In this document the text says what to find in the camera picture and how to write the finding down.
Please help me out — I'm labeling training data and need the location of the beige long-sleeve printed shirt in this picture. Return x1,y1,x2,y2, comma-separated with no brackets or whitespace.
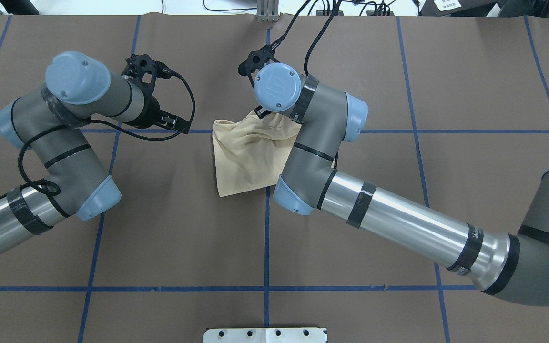
212,109,337,198

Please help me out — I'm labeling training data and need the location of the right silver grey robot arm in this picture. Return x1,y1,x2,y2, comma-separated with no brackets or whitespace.
253,62,549,306

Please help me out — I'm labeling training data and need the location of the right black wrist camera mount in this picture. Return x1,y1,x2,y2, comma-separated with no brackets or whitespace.
237,45,279,87

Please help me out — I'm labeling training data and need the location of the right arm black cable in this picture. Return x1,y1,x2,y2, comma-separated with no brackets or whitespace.
270,0,344,77

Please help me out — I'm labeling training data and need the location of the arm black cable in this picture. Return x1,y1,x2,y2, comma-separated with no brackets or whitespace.
270,0,344,77
0,71,196,208

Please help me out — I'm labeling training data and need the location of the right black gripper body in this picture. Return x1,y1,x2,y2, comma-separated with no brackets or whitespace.
254,107,269,119

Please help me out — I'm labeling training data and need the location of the aluminium frame post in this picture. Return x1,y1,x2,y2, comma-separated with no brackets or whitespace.
255,0,280,22

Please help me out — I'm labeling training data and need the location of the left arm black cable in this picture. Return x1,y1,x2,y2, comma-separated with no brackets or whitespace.
0,71,196,208

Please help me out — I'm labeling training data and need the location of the white camera stand pillar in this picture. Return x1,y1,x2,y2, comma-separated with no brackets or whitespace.
202,327,328,343

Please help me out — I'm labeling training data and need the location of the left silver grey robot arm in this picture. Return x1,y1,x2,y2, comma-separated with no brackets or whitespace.
0,51,192,254

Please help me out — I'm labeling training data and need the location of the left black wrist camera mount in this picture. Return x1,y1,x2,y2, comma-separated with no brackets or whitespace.
121,54,180,97

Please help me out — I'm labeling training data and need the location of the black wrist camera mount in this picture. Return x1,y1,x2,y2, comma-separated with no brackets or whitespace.
237,45,279,87
121,54,180,97

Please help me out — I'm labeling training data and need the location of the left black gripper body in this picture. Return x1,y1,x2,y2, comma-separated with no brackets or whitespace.
153,110,191,134

